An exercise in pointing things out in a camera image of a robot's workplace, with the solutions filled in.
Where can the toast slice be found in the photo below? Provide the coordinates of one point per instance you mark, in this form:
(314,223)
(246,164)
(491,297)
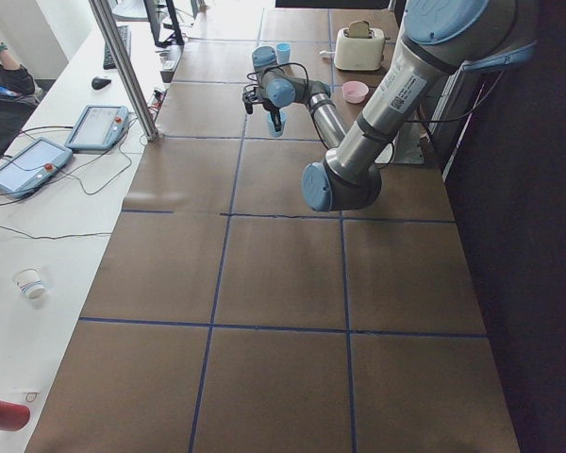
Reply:
(358,29)

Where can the cream toaster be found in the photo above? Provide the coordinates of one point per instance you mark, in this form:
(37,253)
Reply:
(359,54)

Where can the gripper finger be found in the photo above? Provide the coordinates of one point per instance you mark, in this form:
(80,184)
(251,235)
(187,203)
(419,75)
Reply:
(277,121)

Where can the light blue cup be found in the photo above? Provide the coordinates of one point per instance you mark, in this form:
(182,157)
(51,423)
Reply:
(283,52)
(268,119)

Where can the person in grey shirt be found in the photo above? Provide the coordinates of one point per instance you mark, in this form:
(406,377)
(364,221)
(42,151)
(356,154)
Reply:
(19,97)

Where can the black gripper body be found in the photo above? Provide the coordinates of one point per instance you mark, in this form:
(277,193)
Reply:
(274,116)

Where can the paper cup on desk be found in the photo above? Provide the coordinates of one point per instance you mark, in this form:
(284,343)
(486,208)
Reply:
(29,282)

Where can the teach pendant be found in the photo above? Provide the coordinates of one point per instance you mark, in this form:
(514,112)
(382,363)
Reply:
(32,167)
(98,128)

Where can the black computer mouse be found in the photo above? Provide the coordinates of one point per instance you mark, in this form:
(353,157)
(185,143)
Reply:
(100,82)

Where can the red cylinder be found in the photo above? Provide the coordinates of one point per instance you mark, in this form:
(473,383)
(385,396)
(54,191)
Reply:
(13,416)

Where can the far teach pendant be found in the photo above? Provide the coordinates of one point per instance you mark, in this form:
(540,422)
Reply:
(98,128)

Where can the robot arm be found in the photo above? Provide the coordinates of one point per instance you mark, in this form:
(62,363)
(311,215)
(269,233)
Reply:
(437,38)

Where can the aluminium frame post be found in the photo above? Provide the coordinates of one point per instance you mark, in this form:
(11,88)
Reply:
(107,25)

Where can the near teach pendant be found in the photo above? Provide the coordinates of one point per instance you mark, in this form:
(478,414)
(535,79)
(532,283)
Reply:
(32,167)

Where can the pink bowl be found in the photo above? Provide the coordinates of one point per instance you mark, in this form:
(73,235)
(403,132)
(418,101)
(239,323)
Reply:
(354,92)

